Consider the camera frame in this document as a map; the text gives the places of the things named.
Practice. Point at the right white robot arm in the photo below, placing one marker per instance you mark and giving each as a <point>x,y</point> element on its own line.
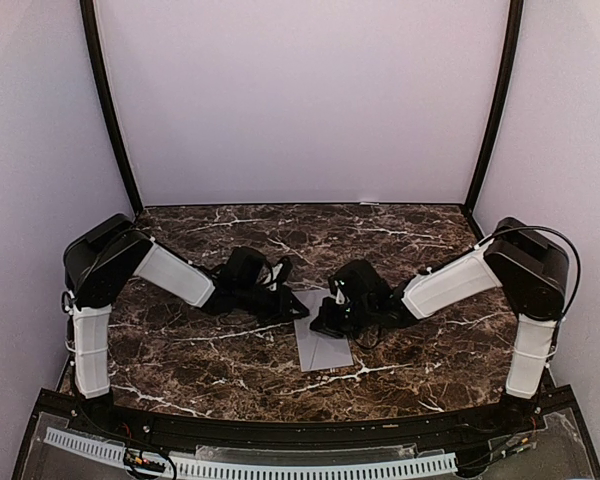
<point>539,277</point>

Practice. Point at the left black frame post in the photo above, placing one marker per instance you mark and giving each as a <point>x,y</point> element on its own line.
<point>96,57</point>

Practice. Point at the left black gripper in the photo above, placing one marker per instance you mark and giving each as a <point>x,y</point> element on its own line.
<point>285,298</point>

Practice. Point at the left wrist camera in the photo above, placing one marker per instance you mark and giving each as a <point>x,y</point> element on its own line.
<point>280,273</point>

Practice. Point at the black front rail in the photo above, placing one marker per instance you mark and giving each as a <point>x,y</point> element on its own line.
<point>461,428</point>

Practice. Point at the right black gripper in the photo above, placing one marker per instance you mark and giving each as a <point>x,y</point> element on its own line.
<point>324,323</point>

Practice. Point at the grey envelope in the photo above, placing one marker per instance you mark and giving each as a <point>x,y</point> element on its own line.
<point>317,351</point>

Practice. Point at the black frame post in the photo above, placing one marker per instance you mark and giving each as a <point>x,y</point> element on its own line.
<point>505,70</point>
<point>96,57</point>

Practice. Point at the white slotted cable duct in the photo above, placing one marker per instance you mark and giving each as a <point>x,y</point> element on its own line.
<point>239,463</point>

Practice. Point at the right black frame post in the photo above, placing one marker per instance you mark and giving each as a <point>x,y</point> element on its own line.
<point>505,70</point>

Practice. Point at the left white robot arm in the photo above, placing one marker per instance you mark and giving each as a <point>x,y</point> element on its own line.
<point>99,265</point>

